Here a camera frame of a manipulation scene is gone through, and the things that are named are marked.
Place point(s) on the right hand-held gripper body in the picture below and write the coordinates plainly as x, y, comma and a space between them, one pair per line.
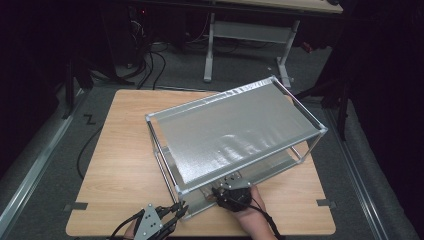
235, 198

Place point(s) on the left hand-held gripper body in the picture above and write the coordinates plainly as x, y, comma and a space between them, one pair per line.
148, 221

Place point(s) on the grey two-tier shoe rack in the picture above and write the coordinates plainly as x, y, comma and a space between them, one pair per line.
233, 133

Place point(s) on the person's left hand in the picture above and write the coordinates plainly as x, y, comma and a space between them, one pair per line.
129, 233

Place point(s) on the person's right hand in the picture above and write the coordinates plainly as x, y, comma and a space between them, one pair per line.
255, 211

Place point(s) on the grey tape piece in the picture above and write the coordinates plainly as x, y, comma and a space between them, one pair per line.
78, 206
325, 202

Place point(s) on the black metal stand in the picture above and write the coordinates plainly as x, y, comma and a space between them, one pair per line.
69, 96
342, 113

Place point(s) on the white-legged desk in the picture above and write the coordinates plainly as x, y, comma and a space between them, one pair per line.
250, 31

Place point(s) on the small red object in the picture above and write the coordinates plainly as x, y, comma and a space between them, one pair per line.
307, 47

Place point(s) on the dark computer with red light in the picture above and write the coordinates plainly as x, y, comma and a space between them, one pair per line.
138, 26

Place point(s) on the aluminium floor rail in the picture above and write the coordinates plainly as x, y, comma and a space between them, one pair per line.
30, 176
355, 173

